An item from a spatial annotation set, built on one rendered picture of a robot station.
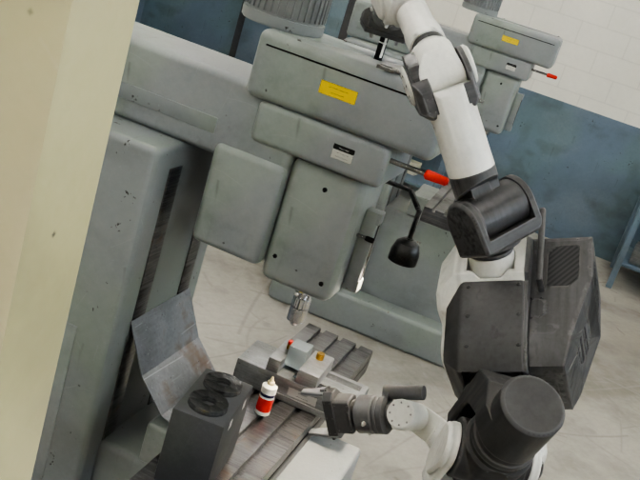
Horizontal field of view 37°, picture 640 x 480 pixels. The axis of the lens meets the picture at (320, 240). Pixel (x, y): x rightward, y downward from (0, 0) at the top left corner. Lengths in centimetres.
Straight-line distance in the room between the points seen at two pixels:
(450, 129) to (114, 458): 135
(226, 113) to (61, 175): 180
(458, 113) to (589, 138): 700
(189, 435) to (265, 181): 61
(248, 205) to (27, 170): 182
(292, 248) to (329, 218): 12
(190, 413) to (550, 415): 81
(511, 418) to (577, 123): 722
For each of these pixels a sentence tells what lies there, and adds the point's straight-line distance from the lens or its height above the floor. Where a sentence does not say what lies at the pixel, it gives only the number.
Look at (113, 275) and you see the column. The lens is 235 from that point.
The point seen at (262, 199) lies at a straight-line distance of 224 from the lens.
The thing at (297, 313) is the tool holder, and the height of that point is 123.
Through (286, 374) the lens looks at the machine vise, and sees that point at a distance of 259.
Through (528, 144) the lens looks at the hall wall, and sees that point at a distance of 877.
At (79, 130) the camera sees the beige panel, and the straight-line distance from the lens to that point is 47.
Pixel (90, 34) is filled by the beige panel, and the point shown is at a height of 210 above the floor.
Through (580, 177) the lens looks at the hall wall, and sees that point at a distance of 877.
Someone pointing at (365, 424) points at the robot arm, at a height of 115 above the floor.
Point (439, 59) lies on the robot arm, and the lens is 176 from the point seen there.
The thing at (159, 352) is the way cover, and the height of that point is 98.
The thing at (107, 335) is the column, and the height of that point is 106.
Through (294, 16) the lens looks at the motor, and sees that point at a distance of 221.
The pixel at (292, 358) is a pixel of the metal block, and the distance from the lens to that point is 259.
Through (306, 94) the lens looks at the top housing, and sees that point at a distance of 215.
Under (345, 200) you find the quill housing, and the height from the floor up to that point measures 157.
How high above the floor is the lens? 218
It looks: 19 degrees down
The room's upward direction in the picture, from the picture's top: 17 degrees clockwise
